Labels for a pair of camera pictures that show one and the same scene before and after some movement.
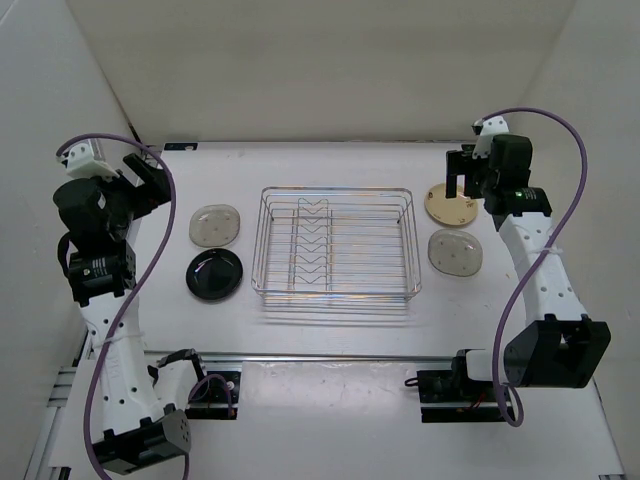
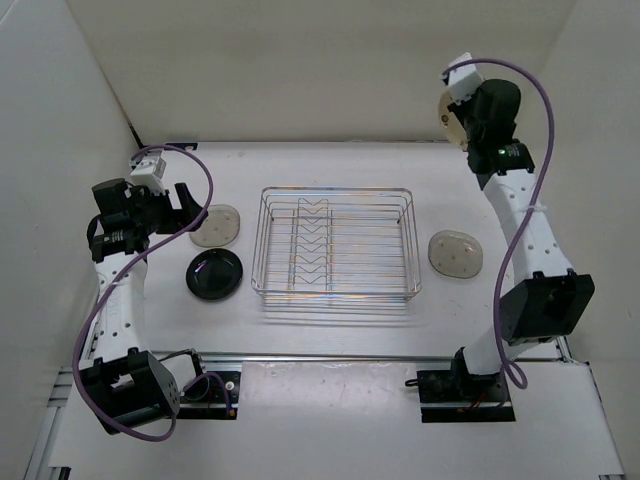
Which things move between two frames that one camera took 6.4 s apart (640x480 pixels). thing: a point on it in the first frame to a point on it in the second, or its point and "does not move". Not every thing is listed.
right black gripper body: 489,180 to 472,126
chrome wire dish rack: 336,244 does not move
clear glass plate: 214,225 does not move
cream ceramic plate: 454,211 to 450,122
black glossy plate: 214,274 does not move
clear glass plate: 455,252 does not move
